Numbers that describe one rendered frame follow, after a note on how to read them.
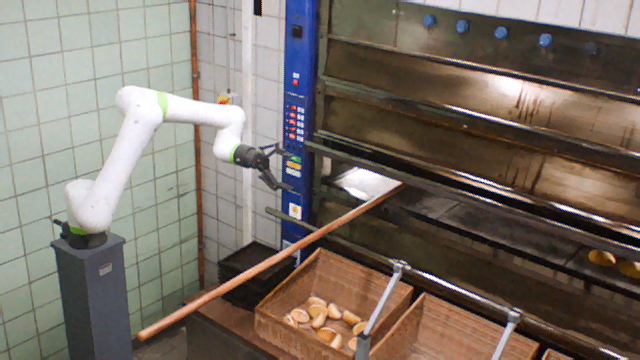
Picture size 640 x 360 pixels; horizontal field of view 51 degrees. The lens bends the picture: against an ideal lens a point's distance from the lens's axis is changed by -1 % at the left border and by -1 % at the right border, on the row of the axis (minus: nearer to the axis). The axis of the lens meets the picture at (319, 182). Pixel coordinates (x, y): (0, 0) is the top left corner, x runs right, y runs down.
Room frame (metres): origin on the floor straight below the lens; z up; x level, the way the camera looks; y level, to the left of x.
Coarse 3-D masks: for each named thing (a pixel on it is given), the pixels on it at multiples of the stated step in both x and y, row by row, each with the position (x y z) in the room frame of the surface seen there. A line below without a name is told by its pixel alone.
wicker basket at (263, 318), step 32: (320, 256) 2.90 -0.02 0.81; (288, 288) 2.73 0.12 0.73; (320, 288) 2.85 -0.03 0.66; (352, 288) 2.76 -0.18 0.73; (384, 288) 2.67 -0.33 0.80; (256, 320) 2.55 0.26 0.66; (384, 320) 2.42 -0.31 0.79; (288, 352) 2.43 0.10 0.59; (320, 352) 2.32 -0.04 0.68; (352, 352) 2.45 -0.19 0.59
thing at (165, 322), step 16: (384, 192) 2.84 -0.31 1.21; (368, 208) 2.70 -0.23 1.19; (336, 224) 2.51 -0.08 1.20; (304, 240) 2.35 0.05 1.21; (272, 256) 2.21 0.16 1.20; (256, 272) 2.11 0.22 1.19; (224, 288) 1.99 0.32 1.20; (192, 304) 1.88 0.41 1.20; (160, 320) 1.78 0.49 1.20; (176, 320) 1.81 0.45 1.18; (144, 336) 1.71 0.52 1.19
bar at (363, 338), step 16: (272, 208) 2.69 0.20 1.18; (304, 224) 2.56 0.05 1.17; (336, 240) 2.44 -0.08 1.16; (384, 256) 2.31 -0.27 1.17; (400, 272) 2.24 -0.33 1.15; (416, 272) 2.20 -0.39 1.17; (448, 288) 2.11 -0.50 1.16; (384, 304) 2.17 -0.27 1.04; (480, 304) 2.03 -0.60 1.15; (496, 304) 2.00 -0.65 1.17; (512, 320) 1.95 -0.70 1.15; (368, 336) 2.08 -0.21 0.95; (368, 352) 2.09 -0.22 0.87; (496, 352) 1.88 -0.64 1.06
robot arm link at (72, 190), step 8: (72, 184) 2.27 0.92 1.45; (80, 184) 2.26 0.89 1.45; (88, 184) 2.27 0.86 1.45; (64, 192) 2.25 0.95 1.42; (72, 192) 2.21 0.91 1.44; (80, 192) 2.20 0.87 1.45; (72, 200) 2.18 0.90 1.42; (72, 216) 2.22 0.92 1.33; (72, 224) 2.22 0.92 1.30; (80, 232) 2.22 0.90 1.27
